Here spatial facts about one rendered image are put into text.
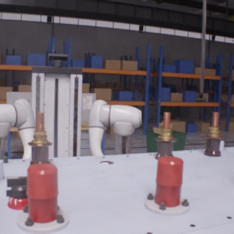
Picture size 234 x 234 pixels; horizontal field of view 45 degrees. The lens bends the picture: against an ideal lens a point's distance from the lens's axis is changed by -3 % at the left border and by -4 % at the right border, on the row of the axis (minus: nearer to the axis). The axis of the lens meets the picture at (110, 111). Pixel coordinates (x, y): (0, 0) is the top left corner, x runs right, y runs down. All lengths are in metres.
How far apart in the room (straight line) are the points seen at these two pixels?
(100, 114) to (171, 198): 1.07
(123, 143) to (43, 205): 1.21
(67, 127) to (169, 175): 1.40
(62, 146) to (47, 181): 1.45
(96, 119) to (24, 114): 0.42
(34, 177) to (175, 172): 0.35
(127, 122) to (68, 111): 0.50
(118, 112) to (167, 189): 1.04
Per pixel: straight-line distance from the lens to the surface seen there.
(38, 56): 8.82
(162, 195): 0.78
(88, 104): 6.07
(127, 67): 9.53
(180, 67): 10.54
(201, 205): 0.85
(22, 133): 1.70
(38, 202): 0.67
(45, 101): 2.03
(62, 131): 2.07
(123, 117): 1.74
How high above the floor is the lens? 1.69
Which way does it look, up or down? 6 degrees down
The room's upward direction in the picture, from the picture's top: 2 degrees clockwise
